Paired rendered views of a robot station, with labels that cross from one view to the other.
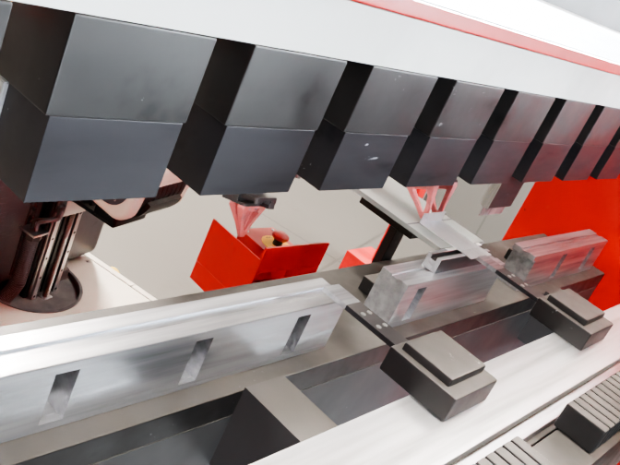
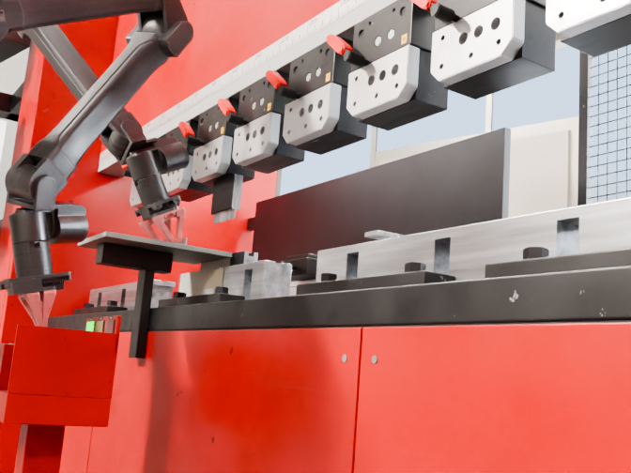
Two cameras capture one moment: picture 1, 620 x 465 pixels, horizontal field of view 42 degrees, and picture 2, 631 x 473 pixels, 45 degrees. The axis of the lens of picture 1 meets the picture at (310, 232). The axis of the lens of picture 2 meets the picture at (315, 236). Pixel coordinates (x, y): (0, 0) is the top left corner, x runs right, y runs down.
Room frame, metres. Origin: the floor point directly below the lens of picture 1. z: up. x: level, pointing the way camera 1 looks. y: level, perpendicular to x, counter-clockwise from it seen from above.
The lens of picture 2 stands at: (0.62, 1.07, 0.76)
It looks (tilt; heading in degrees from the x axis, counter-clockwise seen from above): 11 degrees up; 295
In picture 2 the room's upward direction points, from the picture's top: 4 degrees clockwise
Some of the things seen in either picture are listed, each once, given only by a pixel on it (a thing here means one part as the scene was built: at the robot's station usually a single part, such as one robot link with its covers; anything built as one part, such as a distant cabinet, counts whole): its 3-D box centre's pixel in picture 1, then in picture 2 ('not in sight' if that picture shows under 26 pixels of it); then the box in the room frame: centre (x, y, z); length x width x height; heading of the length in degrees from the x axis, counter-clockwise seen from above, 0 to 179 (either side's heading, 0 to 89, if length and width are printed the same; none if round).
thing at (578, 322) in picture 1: (539, 292); (284, 264); (1.40, -0.43, 1.01); 0.26 x 0.12 x 0.05; 58
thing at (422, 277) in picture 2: not in sight; (367, 290); (1.01, 0.07, 0.89); 0.30 x 0.05 x 0.03; 148
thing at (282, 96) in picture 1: (248, 107); (493, 21); (0.84, 0.12, 1.26); 0.15 x 0.09 x 0.17; 148
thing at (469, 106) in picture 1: (433, 123); (327, 98); (1.17, -0.10, 1.26); 0.15 x 0.09 x 0.17; 148
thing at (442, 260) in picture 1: (457, 257); (227, 263); (1.46, -0.28, 0.99); 0.20 x 0.03 x 0.03; 148
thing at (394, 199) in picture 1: (411, 211); (154, 249); (1.57, -0.17, 1.00); 0.26 x 0.18 x 0.01; 58
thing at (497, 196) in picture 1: (501, 193); (225, 200); (1.49, -0.30, 1.13); 0.10 x 0.02 x 0.10; 148
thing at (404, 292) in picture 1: (438, 285); (228, 292); (1.44, -0.27, 0.92); 0.39 x 0.06 x 0.10; 148
